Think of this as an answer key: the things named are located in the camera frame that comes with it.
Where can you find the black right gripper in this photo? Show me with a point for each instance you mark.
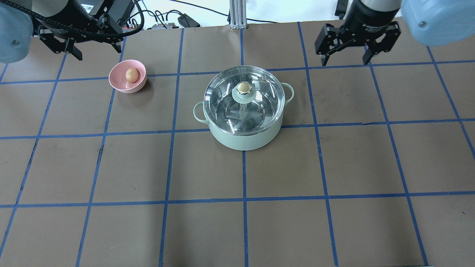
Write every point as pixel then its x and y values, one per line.
pixel 367 16

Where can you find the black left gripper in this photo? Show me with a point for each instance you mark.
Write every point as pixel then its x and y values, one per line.
pixel 70 20

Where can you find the brown egg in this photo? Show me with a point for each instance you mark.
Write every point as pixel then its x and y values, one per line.
pixel 131 75

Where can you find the glass pot lid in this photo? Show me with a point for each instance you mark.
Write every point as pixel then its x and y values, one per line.
pixel 245 100

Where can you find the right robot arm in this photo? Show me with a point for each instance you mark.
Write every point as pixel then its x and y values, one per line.
pixel 438 22

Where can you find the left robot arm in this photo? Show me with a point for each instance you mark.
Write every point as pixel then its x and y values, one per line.
pixel 18 28

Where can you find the mint green electric pot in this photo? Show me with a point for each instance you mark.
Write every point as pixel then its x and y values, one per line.
pixel 242 143

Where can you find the pink bowl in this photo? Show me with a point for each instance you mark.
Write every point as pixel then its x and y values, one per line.
pixel 117 79

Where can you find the small black power brick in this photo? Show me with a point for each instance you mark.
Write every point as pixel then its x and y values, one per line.
pixel 187 22

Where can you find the aluminium frame post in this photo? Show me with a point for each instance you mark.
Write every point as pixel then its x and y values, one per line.
pixel 237 14

